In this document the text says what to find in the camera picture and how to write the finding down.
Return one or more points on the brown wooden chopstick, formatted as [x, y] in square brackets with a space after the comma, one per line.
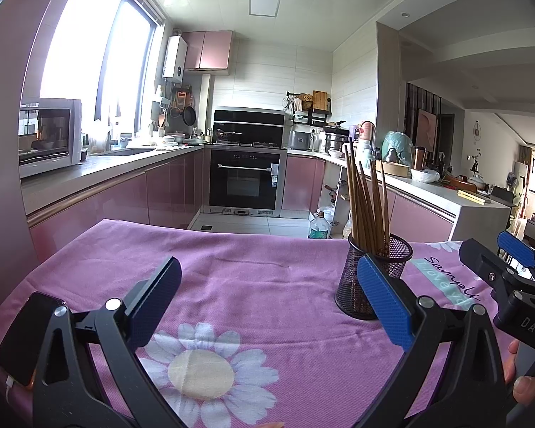
[354, 192]

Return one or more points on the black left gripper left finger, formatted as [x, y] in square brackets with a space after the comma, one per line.
[68, 391]

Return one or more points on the black mesh utensil holder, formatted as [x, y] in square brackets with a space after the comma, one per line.
[364, 291]

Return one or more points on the pink upper cabinet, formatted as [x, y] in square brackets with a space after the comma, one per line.
[208, 51]

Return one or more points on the silver microwave oven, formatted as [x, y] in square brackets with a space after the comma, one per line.
[49, 133]

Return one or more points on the pink kettle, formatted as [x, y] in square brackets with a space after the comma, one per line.
[367, 132]

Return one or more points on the black frying pan hanging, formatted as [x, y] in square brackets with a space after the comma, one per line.
[189, 116]

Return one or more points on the white water heater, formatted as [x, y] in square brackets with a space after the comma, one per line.
[174, 61]

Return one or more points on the bamboo chopstick floral end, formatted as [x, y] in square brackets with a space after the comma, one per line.
[367, 220]

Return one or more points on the teal rounded appliance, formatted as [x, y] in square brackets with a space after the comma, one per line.
[398, 145]

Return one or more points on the purple floral tablecloth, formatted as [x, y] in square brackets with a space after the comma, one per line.
[253, 337]

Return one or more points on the plastic water bottle on floor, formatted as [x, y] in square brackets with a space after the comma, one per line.
[319, 227]

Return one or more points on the black built-in oven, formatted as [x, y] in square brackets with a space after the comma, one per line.
[243, 180]

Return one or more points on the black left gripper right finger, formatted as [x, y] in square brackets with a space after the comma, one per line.
[470, 391]

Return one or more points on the lone chopstick red patterned end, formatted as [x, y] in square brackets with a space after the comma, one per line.
[386, 228]

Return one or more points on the dark brown chopstick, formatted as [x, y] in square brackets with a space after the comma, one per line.
[363, 240]

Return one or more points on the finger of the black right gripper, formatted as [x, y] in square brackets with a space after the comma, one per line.
[522, 253]
[493, 270]

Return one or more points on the person's right hand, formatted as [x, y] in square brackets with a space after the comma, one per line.
[523, 389]

